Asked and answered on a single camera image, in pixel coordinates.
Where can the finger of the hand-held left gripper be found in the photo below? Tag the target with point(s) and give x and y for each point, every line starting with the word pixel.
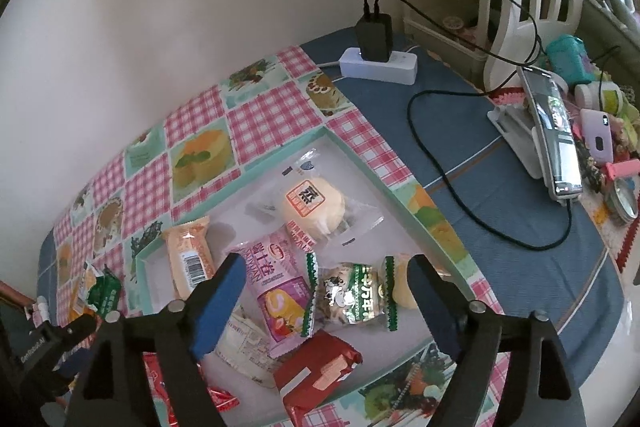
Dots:
pixel 75 332

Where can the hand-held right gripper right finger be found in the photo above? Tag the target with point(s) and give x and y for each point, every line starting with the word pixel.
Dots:
pixel 430 302

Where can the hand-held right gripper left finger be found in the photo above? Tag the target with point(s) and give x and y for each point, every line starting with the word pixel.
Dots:
pixel 220 307

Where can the small pale bun packet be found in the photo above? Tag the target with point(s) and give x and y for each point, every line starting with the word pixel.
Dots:
pixel 402 292

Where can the orange snack packet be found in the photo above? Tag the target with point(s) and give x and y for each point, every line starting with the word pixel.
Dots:
pixel 82 289

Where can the white green snack packet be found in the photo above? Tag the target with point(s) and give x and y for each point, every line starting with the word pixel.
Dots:
pixel 105 297

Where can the pink snack packet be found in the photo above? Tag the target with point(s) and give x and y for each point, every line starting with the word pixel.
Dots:
pixel 280 287

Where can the peach snack packet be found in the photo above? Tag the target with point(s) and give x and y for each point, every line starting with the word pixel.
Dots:
pixel 187 252

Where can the green silver snack packet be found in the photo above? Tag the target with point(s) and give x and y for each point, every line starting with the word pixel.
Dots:
pixel 350 297

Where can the white shallow tray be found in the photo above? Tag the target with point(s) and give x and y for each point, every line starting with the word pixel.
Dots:
pixel 380 237

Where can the bright red snack packet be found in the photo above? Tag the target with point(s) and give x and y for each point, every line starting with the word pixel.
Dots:
pixel 222 399

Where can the dark red snack packet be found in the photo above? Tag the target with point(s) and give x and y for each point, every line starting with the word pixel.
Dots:
pixel 315 372

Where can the large bun clear packet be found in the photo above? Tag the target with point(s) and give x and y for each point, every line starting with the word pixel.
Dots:
pixel 310 207

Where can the blue lined cloth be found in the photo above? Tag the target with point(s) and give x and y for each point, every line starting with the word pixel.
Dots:
pixel 500 217

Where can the pink checked printed tablecloth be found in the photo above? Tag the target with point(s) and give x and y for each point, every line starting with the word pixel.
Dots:
pixel 200 117

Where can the white phone stand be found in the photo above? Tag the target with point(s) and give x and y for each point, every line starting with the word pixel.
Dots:
pixel 510 127

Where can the red trimmed lace mat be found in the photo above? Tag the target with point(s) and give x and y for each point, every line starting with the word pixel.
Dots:
pixel 620 237

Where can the smartphone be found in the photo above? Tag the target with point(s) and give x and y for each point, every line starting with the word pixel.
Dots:
pixel 550 127

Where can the round metal tin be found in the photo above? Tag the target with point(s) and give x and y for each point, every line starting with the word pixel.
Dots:
pixel 622 199

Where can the pink plastic object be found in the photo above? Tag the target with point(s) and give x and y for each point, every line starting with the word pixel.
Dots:
pixel 622 169

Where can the purple phone case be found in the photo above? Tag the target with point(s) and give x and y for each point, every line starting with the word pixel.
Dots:
pixel 597 137

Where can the white power strip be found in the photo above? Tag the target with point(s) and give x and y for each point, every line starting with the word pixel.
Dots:
pixel 400 67

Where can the white green jar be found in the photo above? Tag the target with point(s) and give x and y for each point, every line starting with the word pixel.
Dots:
pixel 607 99

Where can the black charger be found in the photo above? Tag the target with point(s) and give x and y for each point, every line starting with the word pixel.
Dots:
pixel 372 37

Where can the teal case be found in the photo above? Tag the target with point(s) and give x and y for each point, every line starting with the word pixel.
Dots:
pixel 570 57

